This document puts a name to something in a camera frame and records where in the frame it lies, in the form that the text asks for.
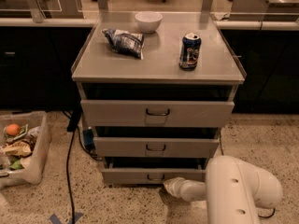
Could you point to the grey bottom drawer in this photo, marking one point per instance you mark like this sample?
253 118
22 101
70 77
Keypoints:
151 171

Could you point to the blue chip bag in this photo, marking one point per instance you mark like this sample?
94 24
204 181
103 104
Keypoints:
123 42

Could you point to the clear plastic bin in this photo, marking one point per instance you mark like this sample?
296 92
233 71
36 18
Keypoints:
34 164

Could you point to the blue soda can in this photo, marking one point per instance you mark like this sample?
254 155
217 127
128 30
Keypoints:
191 44

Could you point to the blue power box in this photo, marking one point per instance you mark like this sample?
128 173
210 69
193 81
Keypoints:
88 139

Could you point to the grey drawer cabinet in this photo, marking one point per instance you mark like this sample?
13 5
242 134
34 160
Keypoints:
216 66

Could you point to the grey middle drawer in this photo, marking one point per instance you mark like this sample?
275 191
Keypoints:
155 147

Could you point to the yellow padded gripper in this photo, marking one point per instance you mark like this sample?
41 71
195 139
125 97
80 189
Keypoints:
178 186

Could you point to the grey drawer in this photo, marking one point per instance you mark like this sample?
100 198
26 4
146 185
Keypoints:
161 105
155 147
151 171

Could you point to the orange fruit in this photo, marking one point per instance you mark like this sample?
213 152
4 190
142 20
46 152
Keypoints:
13 129

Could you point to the grey top drawer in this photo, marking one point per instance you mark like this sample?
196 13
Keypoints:
161 105

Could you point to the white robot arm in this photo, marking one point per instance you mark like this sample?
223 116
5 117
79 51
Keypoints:
233 190

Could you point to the white bowl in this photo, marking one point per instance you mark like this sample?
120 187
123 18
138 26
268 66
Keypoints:
148 21

